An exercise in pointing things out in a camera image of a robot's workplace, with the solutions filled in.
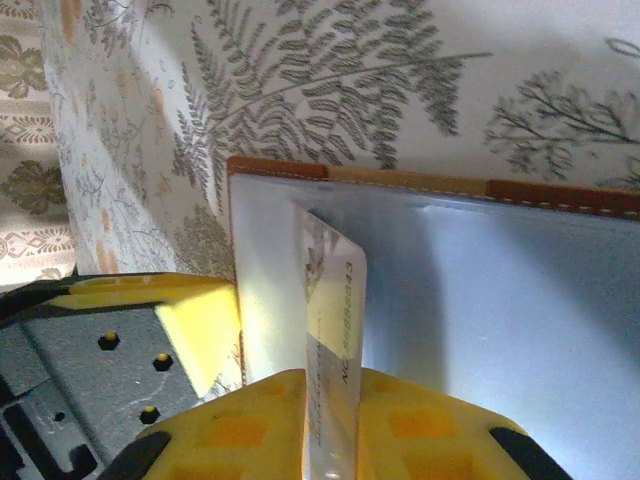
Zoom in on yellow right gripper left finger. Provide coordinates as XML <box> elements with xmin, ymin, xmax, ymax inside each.
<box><xmin>102</xmin><ymin>369</ymin><xmax>308</xmax><ymax>480</ymax></box>

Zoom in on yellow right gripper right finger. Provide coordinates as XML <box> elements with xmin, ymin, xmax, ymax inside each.
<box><xmin>355</xmin><ymin>367</ymin><xmax>576</xmax><ymax>480</ymax></box>

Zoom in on white VIP card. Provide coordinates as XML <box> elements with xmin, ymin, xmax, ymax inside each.
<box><xmin>293</xmin><ymin>199</ymin><xmax>370</xmax><ymax>480</ymax></box>

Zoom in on brown leather card holder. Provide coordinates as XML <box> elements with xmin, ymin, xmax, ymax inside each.
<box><xmin>226</xmin><ymin>155</ymin><xmax>640</xmax><ymax>480</ymax></box>

